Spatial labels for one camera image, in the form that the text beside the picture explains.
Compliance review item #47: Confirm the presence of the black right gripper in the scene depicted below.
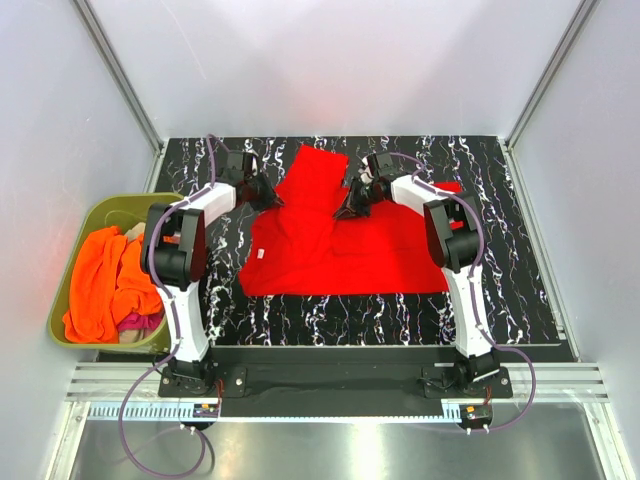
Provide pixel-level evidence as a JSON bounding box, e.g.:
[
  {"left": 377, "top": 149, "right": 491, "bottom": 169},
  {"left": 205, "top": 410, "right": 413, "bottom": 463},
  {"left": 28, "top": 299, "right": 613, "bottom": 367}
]
[{"left": 333, "top": 177, "right": 384, "bottom": 222}]

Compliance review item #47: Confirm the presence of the red t shirt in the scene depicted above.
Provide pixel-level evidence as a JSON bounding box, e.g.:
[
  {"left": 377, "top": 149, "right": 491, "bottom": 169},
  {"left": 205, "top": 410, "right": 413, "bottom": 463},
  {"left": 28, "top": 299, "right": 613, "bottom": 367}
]
[{"left": 238, "top": 146, "right": 448, "bottom": 296}]

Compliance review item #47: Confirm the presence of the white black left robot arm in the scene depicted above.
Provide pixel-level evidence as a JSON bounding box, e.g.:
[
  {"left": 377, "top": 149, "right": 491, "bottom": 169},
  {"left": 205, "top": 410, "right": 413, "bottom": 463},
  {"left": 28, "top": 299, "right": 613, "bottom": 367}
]
[{"left": 140, "top": 151, "right": 284, "bottom": 396}]

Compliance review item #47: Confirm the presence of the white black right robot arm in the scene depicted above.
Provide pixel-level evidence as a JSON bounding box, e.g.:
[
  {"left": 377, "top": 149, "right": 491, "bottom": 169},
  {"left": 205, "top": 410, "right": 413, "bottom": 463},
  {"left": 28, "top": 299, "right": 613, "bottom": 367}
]
[{"left": 334, "top": 152, "right": 500, "bottom": 398}]

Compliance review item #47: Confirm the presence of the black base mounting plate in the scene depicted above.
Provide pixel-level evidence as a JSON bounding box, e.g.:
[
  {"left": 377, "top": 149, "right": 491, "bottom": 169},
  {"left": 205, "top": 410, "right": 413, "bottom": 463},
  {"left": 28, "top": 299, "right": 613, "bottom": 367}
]
[{"left": 159, "top": 346, "right": 513, "bottom": 420}]

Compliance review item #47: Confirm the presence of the orange t shirt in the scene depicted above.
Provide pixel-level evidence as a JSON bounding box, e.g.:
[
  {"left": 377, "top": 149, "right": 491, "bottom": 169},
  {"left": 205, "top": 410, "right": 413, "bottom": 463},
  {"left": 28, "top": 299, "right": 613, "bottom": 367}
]
[{"left": 62, "top": 225, "right": 164, "bottom": 344}]

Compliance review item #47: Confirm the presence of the olive green plastic bin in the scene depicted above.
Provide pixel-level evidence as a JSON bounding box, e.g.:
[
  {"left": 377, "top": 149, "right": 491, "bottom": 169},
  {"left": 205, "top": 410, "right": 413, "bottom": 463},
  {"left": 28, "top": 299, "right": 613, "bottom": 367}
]
[{"left": 47, "top": 192, "right": 183, "bottom": 354}]

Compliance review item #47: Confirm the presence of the left orange connector board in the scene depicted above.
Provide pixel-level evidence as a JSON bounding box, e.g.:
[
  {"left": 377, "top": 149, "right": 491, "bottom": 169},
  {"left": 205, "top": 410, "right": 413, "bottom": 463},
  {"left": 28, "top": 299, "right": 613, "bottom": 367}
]
[{"left": 193, "top": 403, "right": 220, "bottom": 418}]

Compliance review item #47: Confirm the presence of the orange connector board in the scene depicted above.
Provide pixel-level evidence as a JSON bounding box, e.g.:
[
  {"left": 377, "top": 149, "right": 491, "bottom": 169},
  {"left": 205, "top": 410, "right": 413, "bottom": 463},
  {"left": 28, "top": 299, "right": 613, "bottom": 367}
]
[
  {"left": 463, "top": 404, "right": 493, "bottom": 421},
  {"left": 193, "top": 403, "right": 220, "bottom": 418}
]

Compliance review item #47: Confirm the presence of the right orange connector board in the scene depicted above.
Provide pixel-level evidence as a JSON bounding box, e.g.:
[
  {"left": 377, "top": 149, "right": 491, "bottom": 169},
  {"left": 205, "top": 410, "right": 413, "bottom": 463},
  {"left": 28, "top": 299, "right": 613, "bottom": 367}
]
[{"left": 463, "top": 404, "right": 493, "bottom": 421}]

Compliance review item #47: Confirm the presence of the left aluminium corner post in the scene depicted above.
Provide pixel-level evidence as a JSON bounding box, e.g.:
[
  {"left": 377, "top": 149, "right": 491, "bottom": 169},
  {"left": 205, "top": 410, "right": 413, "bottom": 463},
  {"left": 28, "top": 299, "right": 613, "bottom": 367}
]
[{"left": 71, "top": 0, "right": 164, "bottom": 154}]

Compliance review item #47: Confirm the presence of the aluminium corner post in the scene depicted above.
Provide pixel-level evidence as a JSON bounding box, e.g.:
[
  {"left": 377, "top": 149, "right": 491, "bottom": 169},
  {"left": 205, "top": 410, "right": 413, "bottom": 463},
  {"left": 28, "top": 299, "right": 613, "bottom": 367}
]
[
  {"left": 504, "top": 0, "right": 600, "bottom": 150},
  {"left": 71, "top": 0, "right": 164, "bottom": 154}
]

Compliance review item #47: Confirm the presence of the aluminium frame rail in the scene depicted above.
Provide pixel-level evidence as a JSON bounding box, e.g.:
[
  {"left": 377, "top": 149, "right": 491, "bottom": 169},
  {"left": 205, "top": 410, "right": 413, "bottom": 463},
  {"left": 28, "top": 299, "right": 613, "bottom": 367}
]
[{"left": 47, "top": 363, "right": 639, "bottom": 479}]

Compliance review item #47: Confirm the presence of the right aluminium corner post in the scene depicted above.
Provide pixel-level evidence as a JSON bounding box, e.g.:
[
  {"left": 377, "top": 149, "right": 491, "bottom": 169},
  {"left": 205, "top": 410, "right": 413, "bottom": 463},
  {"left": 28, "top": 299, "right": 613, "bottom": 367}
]
[{"left": 504, "top": 0, "right": 600, "bottom": 150}]

